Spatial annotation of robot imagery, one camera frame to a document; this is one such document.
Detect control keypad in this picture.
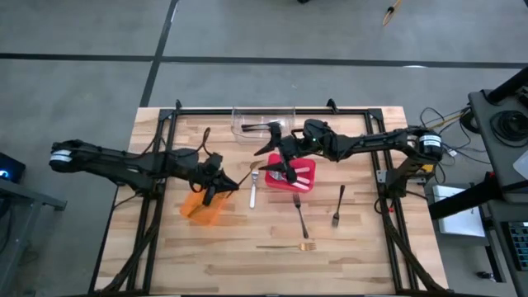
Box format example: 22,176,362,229
506,220,528,269

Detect red plastic bin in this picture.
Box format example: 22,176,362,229
263,152,317,194

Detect black post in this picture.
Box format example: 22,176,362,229
484,65,528,106

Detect yellow cable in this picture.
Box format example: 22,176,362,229
428,110,471,131

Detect grey side table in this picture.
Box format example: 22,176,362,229
0,177,68,297

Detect black computer tower blue lights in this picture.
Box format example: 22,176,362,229
0,151,26,185

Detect white sheet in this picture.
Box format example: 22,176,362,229
512,148,528,181

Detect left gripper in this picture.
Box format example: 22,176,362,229
178,148,241,207

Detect clear plastic bin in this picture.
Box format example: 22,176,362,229
231,106,298,145

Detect white paper pad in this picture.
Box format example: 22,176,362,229
431,184,487,238

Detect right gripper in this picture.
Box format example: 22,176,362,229
253,119,337,186

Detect tangle of black cables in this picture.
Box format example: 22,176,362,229
408,106,490,166

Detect orange plastic bin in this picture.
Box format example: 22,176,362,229
179,190,232,227

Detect black cable coil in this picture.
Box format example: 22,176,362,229
489,109,528,149

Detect grey equipment cart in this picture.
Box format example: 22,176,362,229
467,88,528,297

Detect yellow and black tool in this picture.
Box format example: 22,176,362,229
381,0,403,27

